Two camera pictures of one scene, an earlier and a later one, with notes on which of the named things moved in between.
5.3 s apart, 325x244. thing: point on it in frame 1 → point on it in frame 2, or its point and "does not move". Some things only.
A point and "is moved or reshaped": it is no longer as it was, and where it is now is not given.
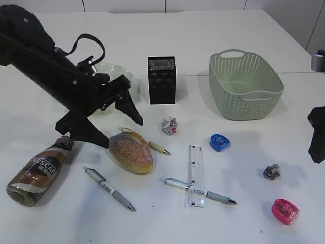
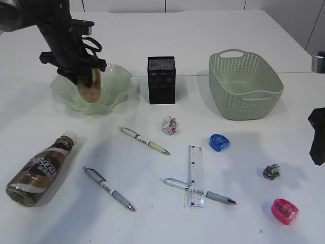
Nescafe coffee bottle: [32, 177] does not move
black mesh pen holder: [162, 80] does not move
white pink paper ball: [169, 126] does not move
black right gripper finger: [317, 147] does not move
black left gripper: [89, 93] → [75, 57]
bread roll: [130, 152] is moved or reshaped
